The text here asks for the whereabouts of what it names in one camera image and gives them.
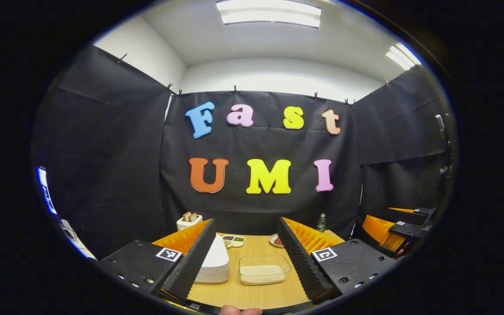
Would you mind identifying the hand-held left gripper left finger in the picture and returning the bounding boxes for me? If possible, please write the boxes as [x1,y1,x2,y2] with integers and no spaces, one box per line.
[97,219,216,302]

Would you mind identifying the white divided grain dish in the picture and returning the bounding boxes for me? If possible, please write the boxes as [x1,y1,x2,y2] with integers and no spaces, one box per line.
[221,234,246,248]

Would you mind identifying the black backdrop cloth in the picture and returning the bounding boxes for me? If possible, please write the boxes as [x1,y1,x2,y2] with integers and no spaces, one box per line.
[31,44,456,259]

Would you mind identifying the white toaster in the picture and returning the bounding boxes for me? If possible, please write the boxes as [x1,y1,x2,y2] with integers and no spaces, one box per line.
[176,214,203,231]

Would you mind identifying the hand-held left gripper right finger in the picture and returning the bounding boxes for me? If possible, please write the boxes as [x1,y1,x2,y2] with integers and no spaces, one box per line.
[277,217,399,305]

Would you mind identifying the white rice cooker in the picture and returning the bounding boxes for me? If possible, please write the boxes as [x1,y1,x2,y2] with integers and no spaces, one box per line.
[195,234,231,284]

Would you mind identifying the small ceiling light panel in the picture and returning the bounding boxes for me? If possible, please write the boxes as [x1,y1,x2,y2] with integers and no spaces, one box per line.
[385,43,421,70]

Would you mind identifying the clear box of white rice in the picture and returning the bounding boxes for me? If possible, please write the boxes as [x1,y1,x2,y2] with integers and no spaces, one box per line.
[238,255,292,286]

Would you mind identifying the row of black cloth clips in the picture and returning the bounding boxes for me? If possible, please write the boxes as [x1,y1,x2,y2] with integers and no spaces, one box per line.
[119,53,390,105]

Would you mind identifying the long ceiling light panel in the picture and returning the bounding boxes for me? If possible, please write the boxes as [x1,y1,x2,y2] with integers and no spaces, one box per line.
[216,0,322,28]

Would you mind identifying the white side table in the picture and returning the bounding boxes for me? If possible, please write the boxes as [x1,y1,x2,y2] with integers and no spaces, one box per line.
[59,219,97,261]

